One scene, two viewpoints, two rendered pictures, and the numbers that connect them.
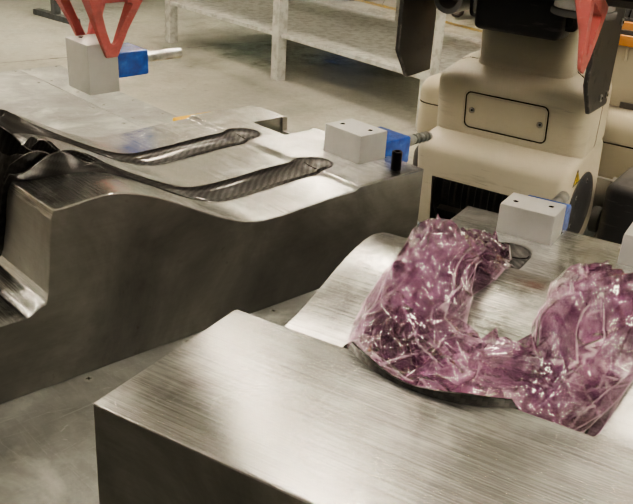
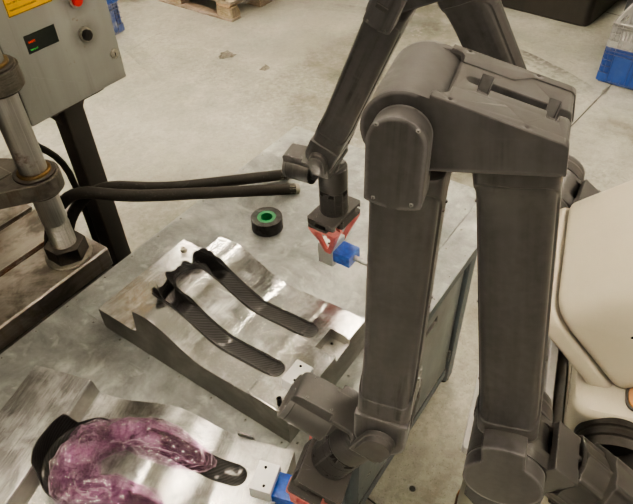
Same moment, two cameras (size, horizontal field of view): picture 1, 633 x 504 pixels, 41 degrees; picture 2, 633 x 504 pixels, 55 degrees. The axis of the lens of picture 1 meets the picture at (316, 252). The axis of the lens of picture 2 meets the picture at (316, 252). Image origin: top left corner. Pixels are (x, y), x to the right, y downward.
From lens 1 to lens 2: 118 cm
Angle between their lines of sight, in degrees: 66
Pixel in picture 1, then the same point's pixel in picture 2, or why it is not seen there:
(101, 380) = (148, 362)
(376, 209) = (260, 408)
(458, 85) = not seen: hidden behind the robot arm
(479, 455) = (8, 456)
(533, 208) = (257, 476)
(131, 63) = (340, 259)
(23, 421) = (122, 352)
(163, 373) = (50, 374)
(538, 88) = not seen: hidden behind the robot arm
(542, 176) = not seen: outside the picture
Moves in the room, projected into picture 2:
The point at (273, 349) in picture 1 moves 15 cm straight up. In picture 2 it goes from (64, 395) to (35, 342)
